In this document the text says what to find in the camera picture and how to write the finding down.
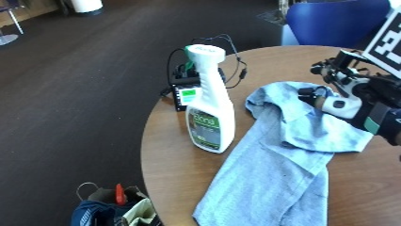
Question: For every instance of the white marker cube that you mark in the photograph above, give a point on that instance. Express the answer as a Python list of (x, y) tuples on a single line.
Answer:
[(388, 44)]

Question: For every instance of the light blue cloth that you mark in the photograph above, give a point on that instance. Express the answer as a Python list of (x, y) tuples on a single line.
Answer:
[(271, 163)]

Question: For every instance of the blue chair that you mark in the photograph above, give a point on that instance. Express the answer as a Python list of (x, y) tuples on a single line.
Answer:
[(333, 22)]

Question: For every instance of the white spray bottle green label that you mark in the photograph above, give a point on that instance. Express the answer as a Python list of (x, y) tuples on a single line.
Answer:
[(211, 125)]

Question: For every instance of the black electronic box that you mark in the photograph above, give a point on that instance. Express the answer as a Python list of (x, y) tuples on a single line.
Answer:
[(184, 91)]

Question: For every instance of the dark open bag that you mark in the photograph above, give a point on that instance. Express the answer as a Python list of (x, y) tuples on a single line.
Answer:
[(104, 210)]

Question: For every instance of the white round bin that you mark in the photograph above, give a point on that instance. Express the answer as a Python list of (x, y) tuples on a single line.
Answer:
[(87, 5)]

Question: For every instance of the chair with metal leg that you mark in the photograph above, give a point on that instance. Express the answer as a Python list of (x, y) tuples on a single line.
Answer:
[(12, 19)]

